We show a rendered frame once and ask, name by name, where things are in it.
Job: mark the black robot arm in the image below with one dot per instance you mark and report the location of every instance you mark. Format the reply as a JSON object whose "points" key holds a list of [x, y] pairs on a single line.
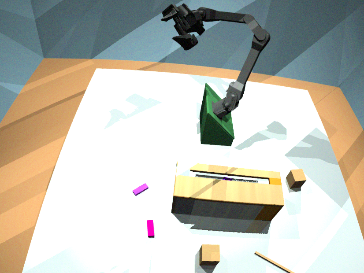
{"points": [[261, 38]]}

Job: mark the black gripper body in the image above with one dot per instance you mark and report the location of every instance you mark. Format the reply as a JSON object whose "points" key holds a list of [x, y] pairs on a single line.
{"points": [[182, 26]]}

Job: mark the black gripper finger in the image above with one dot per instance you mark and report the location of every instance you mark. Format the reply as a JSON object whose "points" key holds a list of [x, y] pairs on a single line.
{"points": [[168, 15], [183, 40]]}

